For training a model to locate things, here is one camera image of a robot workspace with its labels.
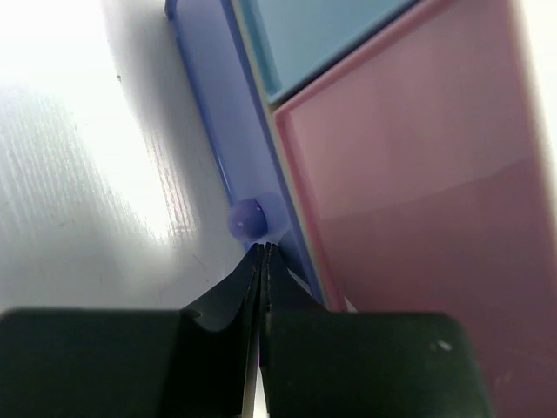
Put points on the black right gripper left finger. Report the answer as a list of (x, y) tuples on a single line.
[(187, 362)]

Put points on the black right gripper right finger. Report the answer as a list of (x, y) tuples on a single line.
[(316, 363)]

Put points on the purple blue drawer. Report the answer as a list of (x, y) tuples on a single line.
[(216, 63)]

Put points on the pink drawer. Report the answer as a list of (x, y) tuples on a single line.
[(418, 167)]

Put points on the light blue small drawer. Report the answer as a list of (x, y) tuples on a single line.
[(296, 41)]

